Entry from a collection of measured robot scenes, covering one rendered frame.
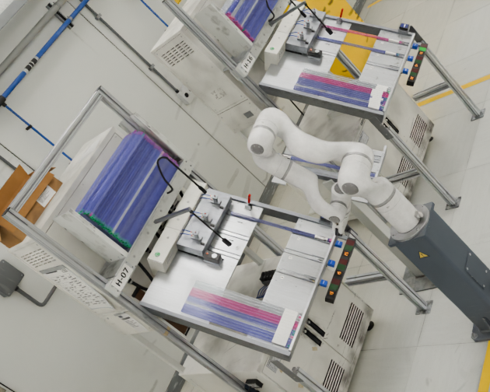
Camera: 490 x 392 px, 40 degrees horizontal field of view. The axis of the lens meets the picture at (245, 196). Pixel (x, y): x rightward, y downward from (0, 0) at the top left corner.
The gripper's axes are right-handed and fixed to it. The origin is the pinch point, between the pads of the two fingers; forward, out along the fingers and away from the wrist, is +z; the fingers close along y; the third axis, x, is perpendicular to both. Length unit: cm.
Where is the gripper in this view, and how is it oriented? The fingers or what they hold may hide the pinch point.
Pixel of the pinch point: (339, 232)
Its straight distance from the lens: 305.1
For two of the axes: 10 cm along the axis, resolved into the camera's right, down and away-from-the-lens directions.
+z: 0.8, 6.1, 7.9
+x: -9.2, -2.6, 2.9
